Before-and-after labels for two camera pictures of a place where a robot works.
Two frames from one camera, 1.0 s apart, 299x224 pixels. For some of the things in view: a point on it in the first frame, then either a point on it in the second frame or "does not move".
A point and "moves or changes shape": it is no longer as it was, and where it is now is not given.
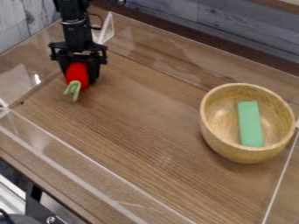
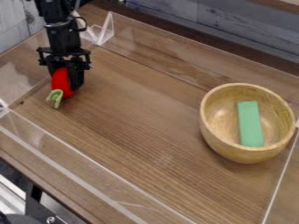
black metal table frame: [35, 209] does not move
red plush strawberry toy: [76, 79] moves or changes shape
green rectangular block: [251, 137] does not move
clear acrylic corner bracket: [104, 33] does not move
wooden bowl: [247, 121] does not move
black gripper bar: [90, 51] → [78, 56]
